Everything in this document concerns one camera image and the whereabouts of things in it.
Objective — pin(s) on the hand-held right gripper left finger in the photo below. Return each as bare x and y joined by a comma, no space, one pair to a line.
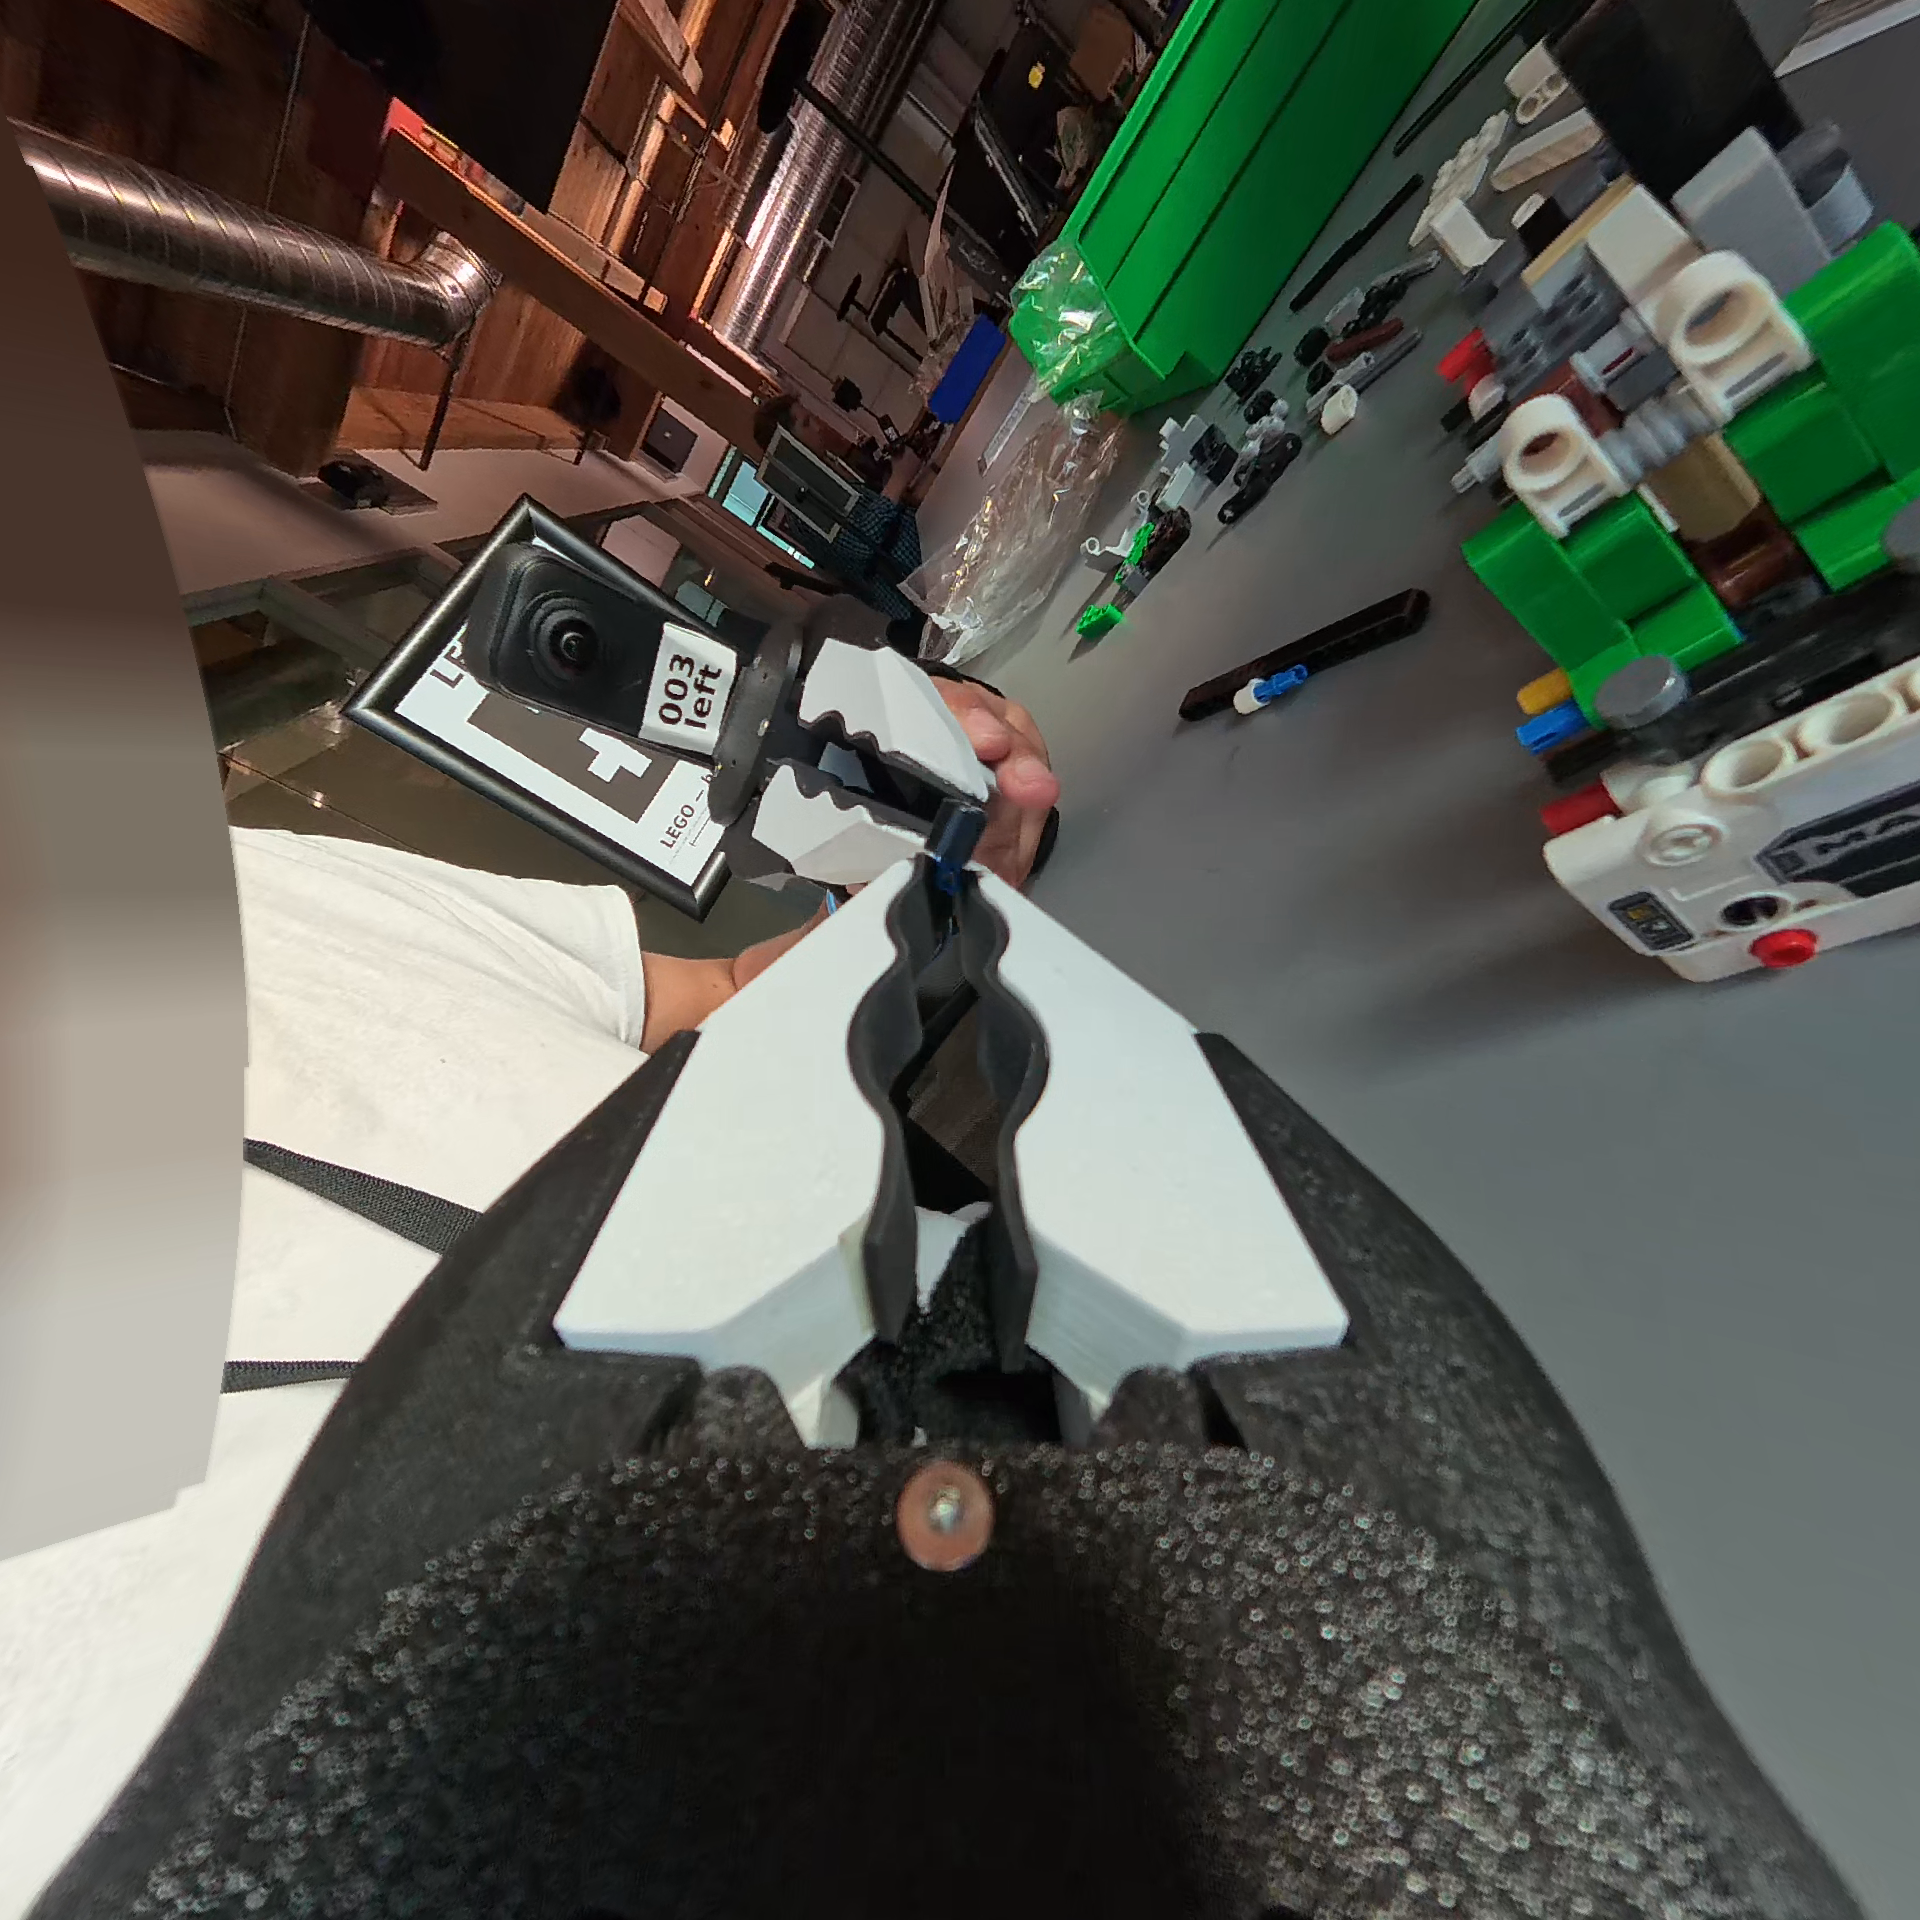
722,1170

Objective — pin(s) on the small black blue lego pin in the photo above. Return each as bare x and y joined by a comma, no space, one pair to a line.
949,848

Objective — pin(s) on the pile of loose lego pieces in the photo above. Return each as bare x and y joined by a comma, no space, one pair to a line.
1307,388

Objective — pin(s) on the short metal ventilation duct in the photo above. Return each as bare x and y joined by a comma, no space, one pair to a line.
787,210

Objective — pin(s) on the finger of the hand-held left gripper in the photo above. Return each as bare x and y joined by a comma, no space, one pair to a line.
892,713
819,839

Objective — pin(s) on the black lego beam blue pin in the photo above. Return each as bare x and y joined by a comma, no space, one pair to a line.
1319,647

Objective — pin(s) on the green white lego truck model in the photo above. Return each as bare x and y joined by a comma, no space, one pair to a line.
1695,495

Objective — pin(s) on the clear plastic bag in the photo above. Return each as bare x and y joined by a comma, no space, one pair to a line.
1020,523

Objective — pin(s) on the person's left hand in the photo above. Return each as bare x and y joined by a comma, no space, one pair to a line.
1020,779

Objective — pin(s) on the person's white shirt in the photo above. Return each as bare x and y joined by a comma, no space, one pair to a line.
375,1019

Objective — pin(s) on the long metal ventilation duct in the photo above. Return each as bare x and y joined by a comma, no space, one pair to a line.
254,248

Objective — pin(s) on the blue container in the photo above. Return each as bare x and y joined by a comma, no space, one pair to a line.
964,363

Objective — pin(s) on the crumpled plastic bag in bin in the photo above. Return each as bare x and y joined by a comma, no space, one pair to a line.
1068,323

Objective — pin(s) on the person's left forearm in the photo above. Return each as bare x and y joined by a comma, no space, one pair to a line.
691,1002

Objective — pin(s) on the green plastic bin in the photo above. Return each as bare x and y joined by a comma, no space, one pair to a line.
1245,182

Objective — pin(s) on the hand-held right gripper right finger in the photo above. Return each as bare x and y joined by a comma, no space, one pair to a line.
1156,1185

